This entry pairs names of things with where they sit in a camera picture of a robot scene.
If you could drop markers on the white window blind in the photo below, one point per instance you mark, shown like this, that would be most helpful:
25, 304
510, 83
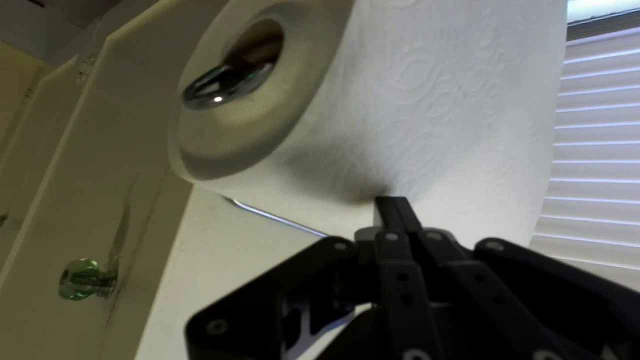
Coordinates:
601, 146

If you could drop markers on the white paper towel roll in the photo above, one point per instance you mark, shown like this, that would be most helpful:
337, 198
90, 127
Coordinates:
432, 106

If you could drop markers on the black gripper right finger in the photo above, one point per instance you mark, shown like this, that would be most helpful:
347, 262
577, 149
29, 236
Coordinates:
493, 292

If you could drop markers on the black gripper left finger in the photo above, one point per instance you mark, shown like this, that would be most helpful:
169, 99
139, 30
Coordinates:
400, 287

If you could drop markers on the green glass cabinet knob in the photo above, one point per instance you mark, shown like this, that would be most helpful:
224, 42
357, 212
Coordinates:
84, 279

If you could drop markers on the chrome paper towel holder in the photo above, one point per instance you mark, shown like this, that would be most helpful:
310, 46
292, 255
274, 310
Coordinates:
226, 83

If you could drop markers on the cream cabinet with knobs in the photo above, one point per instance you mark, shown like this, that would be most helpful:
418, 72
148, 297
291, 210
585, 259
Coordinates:
86, 166

